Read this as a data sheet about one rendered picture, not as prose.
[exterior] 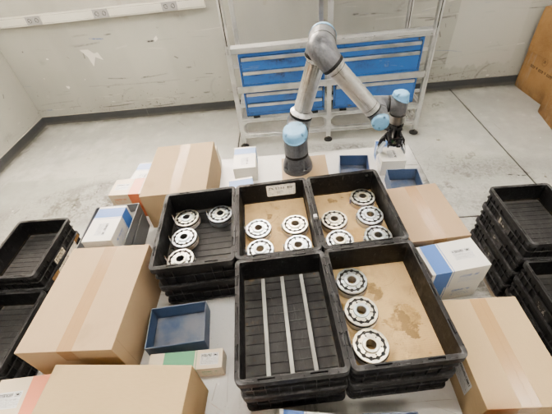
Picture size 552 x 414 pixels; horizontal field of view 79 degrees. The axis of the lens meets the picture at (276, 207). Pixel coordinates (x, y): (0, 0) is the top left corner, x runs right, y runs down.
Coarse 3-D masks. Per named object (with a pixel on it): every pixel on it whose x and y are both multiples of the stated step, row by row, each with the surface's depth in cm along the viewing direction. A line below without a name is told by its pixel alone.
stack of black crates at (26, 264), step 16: (16, 224) 188; (32, 224) 190; (48, 224) 190; (64, 224) 184; (16, 240) 186; (32, 240) 193; (48, 240) 191; (64, 240) 184; (0, 256) 175; (16, 256) 184; (32, 256) 183; (48, 256) 171; (64, 256) 182; (0, 272) 174; (16, 272) 176; (32, 272) 175; (48, 272) 171; (0, 288) 168; (16, 288) 168; (32, 288) 167; (48, 288) 169
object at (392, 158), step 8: (376, 144) 180; (384, 152) 173; (392, 152) 173; (400, 152) 172; (376, 160) 181; (384, 160) 168; (392, 160) 168; (400, 160) 167; (384, 168) 171; (392, 168) 171; (400, 168) 171
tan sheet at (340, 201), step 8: (344, 192) 148; (320, 200) 145; (328, 200) 145; (336, 200) 144; (344, 200) 144; (320, 208) 142; (328, 208) 141; (336, 208) 141; (344, 208) 140; (352, 208) 140; (320, 216) 138; (352, 216) 137; (352, 224) 133; (384, 224) 132; (352, 232) 130; (360, 232) 130; (360, 240) 127
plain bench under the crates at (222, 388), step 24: (264, 168) 187; (336, 168) 182; (480, 288) 122; (216, 312) 125; (216, 336) 118; (144, 360) 114; (216, 384) 106; (216, 408) 101; (240, 408) 101; (288, 408) 100; (312, 408) 99; (336, 408) 98; (360, 408) 98; (384, 408) 97; (408, 408) 97; (432, 408) 96; (456, 408) 96
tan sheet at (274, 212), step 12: (252, 204) 148; (264, 204) 147; (276, 204) 146; (288, 204) 145; (300, 204) 145; (252, 216) 142; (264, 216) 141; (276, 216) 141; (288, 216) 140; (276, 228) 135; (276, 240) 131
